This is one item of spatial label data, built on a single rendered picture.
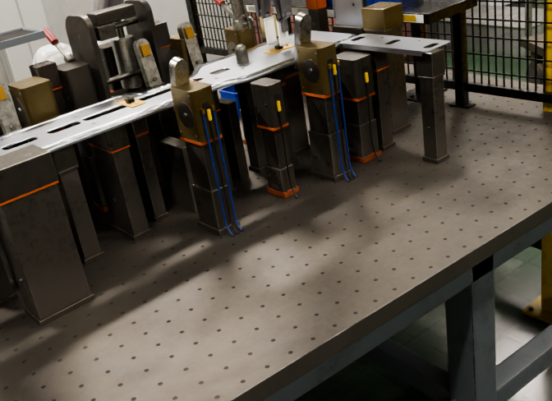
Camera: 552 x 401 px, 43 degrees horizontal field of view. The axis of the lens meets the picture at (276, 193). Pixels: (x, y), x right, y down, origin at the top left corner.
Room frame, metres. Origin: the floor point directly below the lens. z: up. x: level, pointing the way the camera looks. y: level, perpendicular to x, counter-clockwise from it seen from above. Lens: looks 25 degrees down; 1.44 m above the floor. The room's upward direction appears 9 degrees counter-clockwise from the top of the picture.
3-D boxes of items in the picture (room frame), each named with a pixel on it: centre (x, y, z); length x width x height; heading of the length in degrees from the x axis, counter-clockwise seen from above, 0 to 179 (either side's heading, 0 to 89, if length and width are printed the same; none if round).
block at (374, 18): (1.95, -0.37, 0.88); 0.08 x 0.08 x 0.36; 37
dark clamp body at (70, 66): (1.75, 0.46, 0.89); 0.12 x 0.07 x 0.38; 37
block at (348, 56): (1.76, -0.25, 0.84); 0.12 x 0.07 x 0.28; 37
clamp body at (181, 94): (1.49, 0.14, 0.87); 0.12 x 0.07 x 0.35; 37
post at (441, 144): (1.67, -0.42, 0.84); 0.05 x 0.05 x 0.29; 37
